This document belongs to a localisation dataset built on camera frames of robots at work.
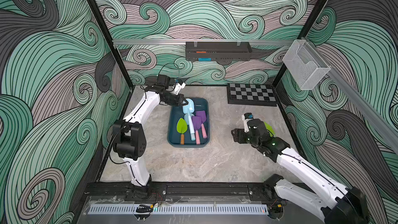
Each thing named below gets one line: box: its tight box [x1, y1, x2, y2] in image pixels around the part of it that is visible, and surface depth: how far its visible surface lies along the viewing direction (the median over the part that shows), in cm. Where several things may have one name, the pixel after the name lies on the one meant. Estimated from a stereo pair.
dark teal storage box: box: [167, 97, 210, 148], surface depth 93 cm
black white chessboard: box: [226, 82, 278, 107], surface depth 113 cm
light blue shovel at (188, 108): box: [182, 98, 195, 114], surface depth 87 cm
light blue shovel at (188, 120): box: [183, 113, 196, 141], surface depth 85 cm
